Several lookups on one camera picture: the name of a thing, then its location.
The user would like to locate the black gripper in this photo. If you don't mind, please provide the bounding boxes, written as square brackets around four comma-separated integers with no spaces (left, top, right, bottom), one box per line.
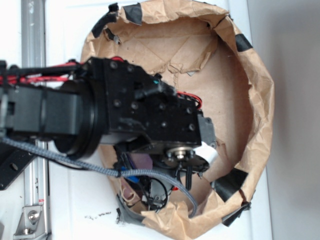
[84,57,216,173]

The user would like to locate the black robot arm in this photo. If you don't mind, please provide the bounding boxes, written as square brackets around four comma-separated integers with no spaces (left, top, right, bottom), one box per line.
[0,57,217,173]

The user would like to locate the brown paper bag bin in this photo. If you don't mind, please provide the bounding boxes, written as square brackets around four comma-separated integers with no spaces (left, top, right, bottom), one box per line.
[81,0,275,240]

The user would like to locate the grey braided cable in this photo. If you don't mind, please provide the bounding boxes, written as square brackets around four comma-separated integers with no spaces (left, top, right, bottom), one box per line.
[0,136,198,218]

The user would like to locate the red and black wires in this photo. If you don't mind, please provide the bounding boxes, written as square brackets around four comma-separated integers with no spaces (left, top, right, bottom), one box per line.
[4,56,126,85]

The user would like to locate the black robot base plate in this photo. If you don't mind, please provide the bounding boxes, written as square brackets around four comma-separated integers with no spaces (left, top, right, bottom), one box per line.
[0,143,36,191]

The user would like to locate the aluminium extrusion rail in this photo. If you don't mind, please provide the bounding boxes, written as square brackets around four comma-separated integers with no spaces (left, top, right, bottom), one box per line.
[21,0,52,240]

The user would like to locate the metal corner bracket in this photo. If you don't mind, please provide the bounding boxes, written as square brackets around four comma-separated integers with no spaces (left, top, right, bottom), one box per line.
[13,205,47,240]

